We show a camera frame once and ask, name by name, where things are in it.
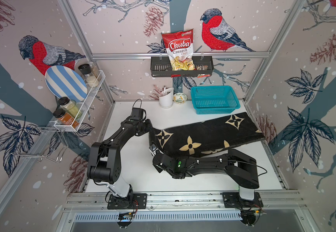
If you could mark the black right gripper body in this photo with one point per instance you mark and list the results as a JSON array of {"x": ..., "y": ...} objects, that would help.
[{"x": 164, "y": 155}]

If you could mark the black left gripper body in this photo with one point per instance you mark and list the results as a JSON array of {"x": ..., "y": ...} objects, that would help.
[{"x": 145, "y": 126}]

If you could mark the black pillowcase with cream flowers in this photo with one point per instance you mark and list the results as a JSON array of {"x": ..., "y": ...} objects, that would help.
[{"x": 207, "y": 137}]

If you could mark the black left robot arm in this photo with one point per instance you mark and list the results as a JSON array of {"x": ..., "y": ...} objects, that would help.
[{"x": 104, "y": 164}]

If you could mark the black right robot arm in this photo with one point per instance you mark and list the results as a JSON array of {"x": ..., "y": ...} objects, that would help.
[{"x": 235, "y": 164}]

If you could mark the white utensil cup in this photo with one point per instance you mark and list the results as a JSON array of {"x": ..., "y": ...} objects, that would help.
[{"x": 166, "y": 98}]

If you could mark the small patterned bowl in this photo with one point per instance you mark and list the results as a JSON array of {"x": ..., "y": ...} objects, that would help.
[{"x": 179, "y": 98}]

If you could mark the green spice jar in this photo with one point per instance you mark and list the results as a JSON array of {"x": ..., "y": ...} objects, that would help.
[{"x": 70, "y": 107}]

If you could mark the orange spice jar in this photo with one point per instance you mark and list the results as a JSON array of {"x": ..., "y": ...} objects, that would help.
[{"x": 65, "y": 118}]

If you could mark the teal plastic basket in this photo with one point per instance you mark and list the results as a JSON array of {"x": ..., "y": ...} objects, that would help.
[{"x": 214, "y": 100}]

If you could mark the black-lid spice jar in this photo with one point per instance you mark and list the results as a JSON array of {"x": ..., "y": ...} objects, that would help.
[{"x": 90, "y": 78}]

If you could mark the blue striped plate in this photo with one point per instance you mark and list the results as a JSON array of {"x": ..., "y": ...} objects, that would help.
[{"x": 65, "y": 82}]

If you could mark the red Chuba chips bag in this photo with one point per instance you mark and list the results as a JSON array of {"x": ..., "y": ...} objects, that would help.
[{"x": 179, "y": 47}]

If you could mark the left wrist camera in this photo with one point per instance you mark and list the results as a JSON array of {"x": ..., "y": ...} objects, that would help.
[{"x": 137, "y": 114}]

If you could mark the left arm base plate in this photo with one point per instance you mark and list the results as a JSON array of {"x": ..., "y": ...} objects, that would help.
[{"x": 131, "y": 201}]

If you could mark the black wall-mounted wire shelf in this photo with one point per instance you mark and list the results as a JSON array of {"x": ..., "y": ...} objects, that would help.
[{"x": 161, "y": 67}]

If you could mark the white wire spice rack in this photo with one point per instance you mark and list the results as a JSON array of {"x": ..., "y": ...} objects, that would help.
[{"x": 84, "y": 105}]

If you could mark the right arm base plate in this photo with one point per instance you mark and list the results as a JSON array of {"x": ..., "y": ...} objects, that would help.
[{"x": 233, "y": 200}]

